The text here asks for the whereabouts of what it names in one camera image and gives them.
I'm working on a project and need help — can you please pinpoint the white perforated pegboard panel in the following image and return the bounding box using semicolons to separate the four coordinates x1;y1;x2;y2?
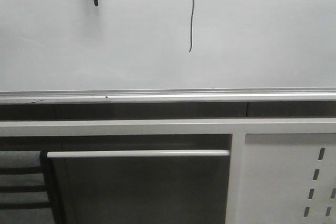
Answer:
237;134;335;223

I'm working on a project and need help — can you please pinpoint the white horizontal handle bar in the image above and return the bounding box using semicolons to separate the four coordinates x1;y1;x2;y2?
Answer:
47;150;230;159

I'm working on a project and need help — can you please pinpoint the white metal whiteboard stand frame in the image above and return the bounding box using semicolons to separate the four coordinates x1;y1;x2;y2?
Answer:
1;118;335;223

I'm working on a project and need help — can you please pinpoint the large white whiteboard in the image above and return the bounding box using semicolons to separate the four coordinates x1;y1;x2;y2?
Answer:
1;0;335;103

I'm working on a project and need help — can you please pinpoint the black ladder-back chair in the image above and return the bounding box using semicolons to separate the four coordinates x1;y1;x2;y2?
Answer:
1;151;56;223

